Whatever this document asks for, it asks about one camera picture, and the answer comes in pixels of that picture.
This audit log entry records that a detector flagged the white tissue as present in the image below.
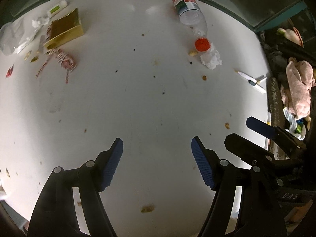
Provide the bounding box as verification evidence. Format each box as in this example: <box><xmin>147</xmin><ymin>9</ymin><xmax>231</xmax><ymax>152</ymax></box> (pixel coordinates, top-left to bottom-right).
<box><xmin>200</xmin><ymin>43</ymin><xmax>222</xmax><ymax>70</ymax></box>

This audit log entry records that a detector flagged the clear plastic water bottle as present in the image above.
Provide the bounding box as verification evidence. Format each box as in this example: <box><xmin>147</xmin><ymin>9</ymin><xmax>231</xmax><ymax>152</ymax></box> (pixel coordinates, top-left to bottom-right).
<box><xmin>172</xmin><ymin>0</ymin><xmax>211</xmax><ymax>53</ymax></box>

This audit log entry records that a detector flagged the white yellow red marker pen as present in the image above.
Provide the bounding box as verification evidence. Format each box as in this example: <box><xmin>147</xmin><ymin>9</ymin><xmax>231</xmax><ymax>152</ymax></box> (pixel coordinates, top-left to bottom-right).
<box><xmin>265</xmin><ymin>111</ymin><xmax>271</xmax><ymax>150</ymax></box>

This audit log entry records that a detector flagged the worn black wrist rest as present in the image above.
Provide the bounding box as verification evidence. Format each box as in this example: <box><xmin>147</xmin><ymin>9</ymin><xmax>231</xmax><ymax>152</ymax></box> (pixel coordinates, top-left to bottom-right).
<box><xmin>267</xmin><ymin>76</ymin><xmax>285</xmax><ymax>159</ymax></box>

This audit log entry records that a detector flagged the white colourful crumpled wrapper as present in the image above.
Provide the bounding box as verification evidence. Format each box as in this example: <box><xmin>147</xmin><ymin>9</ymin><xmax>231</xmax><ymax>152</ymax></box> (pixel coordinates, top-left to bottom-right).
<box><xmin>283</xmin><ymin>108</ymin><xmax>306</xmax><ymax>141</ymax></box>

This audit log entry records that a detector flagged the pink towel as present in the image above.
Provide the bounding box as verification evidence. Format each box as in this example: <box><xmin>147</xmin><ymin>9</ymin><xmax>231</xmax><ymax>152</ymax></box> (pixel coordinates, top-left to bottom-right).
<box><xmin>280</xmin><ymin>57</ymin><xmax>315</xmax><ymax>120</ymax></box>

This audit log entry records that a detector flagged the short white stick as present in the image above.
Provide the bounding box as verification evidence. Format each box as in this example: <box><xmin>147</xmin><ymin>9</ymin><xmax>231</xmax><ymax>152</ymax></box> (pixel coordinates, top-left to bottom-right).
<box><xmin>256</xmin><ymin>75</ymin><xmax>267</xmax><ymax>84</ymax></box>

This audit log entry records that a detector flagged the white pen with dark band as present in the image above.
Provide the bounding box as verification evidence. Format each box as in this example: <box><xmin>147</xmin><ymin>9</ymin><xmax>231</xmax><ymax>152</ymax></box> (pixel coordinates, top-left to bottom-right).
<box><xmin>236</xmin><ymin>71</ymin><xmax>266</xmax><ymax>94</ymax></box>

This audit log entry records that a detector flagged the small red wrapper scrap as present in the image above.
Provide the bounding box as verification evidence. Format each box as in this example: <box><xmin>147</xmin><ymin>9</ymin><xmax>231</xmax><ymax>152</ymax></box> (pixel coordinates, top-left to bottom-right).
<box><xmin>6</xmin><ymin>65</ymin><xmax>14</xmax><ymax>78</ymax></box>

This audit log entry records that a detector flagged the red white twine bundle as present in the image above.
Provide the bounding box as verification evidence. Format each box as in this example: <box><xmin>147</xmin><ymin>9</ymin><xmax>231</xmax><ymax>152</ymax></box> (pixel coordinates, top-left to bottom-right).
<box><xmin>35</xmin><ymin>49</ymin><xmax>77</xmax><ymax>84</ymax></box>

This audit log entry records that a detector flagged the clear plastic bag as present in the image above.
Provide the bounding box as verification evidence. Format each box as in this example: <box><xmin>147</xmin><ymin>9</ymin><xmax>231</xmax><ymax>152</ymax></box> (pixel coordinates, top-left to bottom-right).
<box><xmin>1</xmin><ymin>18</ymin><xmax>41</xmax><ymax>56</ymax></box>

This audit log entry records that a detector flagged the gold cardboard box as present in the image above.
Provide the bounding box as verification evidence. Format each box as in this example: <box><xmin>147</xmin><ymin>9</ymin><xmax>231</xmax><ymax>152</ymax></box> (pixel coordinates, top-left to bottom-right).
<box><xmin>44</xmin><ymin>8</ymin><xmax>84</xmax><ymax>50</ymax></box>

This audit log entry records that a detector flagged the crumpled white paper scrap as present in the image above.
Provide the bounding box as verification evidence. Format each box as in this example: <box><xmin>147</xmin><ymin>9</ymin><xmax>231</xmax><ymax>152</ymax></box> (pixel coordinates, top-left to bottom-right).
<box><xmin>31</xmin><ymin>17</ymin><xmax>50</xmax><ymax>28</ymax></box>

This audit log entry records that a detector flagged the small white green tube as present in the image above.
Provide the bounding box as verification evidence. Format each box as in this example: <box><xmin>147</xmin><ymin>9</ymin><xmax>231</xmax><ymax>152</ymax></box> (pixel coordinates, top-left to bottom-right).
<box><xmin>47</xmin><ymin>0</ymin><xmax>68</xmax><ymax>18</ymax></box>

